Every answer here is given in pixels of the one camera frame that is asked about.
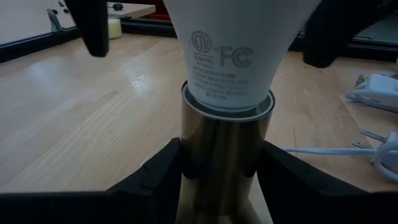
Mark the brass lamp socket base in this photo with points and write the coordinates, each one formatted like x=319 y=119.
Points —
x=224 y=149

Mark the black aluminium table frame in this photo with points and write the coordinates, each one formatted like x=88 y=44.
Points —
x=31 y=46

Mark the artificial green plant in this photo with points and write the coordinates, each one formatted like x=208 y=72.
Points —
x=360 y=80

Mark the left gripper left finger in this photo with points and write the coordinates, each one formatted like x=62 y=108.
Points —
x=124 y=205

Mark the white lightbulb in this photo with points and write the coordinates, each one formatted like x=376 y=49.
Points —
x=236 y=31

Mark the cream candle jar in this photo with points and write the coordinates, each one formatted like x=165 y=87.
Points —
x=115 y=27

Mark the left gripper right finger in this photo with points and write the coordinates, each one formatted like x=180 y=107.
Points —
x=311 y=202

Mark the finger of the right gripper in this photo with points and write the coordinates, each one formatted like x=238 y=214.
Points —
x=93 y=25
x=335 y=31

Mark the small black knob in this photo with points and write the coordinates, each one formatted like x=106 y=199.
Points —
x=117 y=6

